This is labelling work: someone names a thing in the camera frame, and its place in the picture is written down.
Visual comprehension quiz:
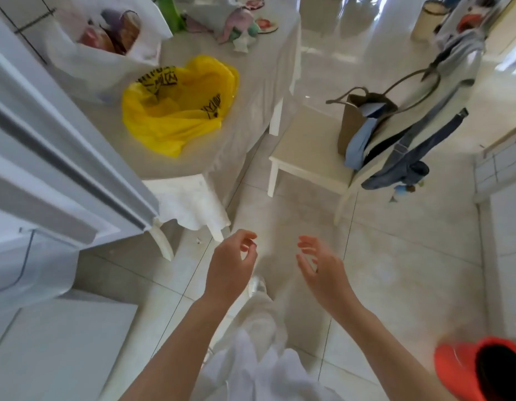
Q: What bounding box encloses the person's left hand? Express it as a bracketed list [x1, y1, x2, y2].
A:
[203, 229, 259, 307]

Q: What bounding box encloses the person's right hand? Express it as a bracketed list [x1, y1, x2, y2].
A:
[295, 234, 362, 320]

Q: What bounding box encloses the yellow plastic bag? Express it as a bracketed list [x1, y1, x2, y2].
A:
[121, 55, 241, 158]

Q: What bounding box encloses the white refrigerator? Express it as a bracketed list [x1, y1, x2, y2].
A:
[0, 8, 161, 401]

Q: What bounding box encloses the white plastic bag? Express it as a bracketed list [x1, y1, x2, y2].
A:
[45, 0, 173, 105]

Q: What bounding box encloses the person's left forearm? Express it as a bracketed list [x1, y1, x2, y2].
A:
[120, 296, 225, 401]

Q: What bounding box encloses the person's right forearm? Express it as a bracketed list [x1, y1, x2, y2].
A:
[339, 304, 455, 401]

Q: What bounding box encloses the person's white shoe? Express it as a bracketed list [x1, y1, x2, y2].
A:
[247, 276, 268, 298]

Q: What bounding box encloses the brown paper bag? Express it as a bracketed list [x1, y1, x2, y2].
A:
[326, 69, 442, 157]

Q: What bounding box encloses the green bag roll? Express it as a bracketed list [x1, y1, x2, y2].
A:
[157, 0, 186, 34]

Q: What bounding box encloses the white cushioned chair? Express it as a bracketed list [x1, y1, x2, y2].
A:
[267, 33, 486, 226]

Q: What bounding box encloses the light blue cloth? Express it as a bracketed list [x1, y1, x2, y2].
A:
[344, 102, 388, 171]

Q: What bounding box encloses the orange bin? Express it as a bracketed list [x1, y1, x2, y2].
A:
[434, 337, 516, 401]

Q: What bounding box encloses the round dining table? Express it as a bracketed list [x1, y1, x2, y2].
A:
[70, 0, 303, 243]

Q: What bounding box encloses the green towel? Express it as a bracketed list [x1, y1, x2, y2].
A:
[228, 22, 261, 40]

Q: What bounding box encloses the yellow rim round coaster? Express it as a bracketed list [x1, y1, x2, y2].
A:
[254, 17, 280, 35]

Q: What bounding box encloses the beige cylindrical container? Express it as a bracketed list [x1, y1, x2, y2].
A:
[410, 0, 451, 43]

